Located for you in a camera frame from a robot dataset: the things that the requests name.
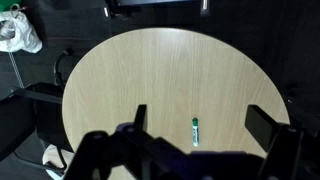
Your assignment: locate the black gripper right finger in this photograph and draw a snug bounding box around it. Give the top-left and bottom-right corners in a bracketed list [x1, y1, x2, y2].
[244, 104, 320, 180]

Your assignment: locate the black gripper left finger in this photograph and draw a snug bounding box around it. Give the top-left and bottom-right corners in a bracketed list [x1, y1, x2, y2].
[63, 104, 188, 180]

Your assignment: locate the green whiteboard marker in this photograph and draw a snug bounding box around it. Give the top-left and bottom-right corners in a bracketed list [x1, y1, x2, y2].
[191, 117, 200, 148]

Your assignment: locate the black mesh office chair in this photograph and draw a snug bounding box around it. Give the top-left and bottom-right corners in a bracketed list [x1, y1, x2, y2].
[0, 81, 73, 174]

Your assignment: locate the white plastic bag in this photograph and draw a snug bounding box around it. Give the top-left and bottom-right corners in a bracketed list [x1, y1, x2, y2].
[0, 3, 44, 54]

